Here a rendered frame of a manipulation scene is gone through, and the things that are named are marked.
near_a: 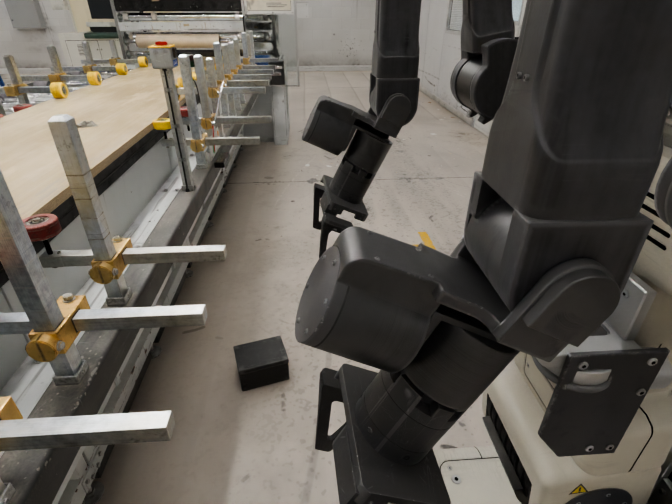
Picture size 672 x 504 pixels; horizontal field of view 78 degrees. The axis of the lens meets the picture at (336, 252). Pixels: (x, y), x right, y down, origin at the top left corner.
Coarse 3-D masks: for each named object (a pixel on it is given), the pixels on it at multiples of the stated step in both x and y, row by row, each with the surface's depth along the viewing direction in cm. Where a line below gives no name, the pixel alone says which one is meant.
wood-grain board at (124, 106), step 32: (96, 96) 233; (128, 96) 233; (160, 96) 233; (0, 128) 171; (32, 128) 171; (96, 128) 171; (128, 128) 171; (0, 160) 135; (32, 160) 135; (96, 160) 135; (32, 192) 112; (64, 192) 114
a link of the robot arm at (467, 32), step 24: (480, 0) 52; (504, 0) 52; (480, 24) 53; (504, 24) 53; (480, 48) 54; (504, 48) 53; (456, 72) 61; (480, 72) 54; (504, 72) 54; (456, 96) 62; (480, 96) 55
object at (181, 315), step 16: (0, 320) 78; (16, 320) 78; (80, 320) 79; (96, 320) 79; (112, 320) 79; (128, 320) 79; (144, 320) 80; (160, 320) 80; (176, 320) 80; (192, 320) 80
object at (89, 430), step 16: (80, 416) 60; (96, 416) 60; (112, 416) 60; (128, 416) 60; (144, 416) 60; (160, 416) 60; (0, 432) 58; (16, 432) 58; (32, 432) 58; (48, 432) 58; (64, 432) 58; (80, 432) 58; (96, 432) 58; (112, 432) 58; (128, 432) 58; (144, 432) 59; (160, 432) 59; (0, 448) 58; (16, 448) 58; (32, 448) 59
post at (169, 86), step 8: (160, 72) 144; (168, 80) 145; (168, 88) 146; (168, 96) 148; (176, 96) 150; (168, 104) 149; (176, 104) 149; (168, 112) 150; (176, 112) 151; (176, 120) 152; (176, 128) 153; (176, 136) 154; (184, 136) 158; (176, 144) 156; (184, 144) 157; (176, 152) 158; (184, 152) 158; (184, 160) 160; (184, 168) 161; (184, 176) 162; (184, 184) 164; (192, 184) 166
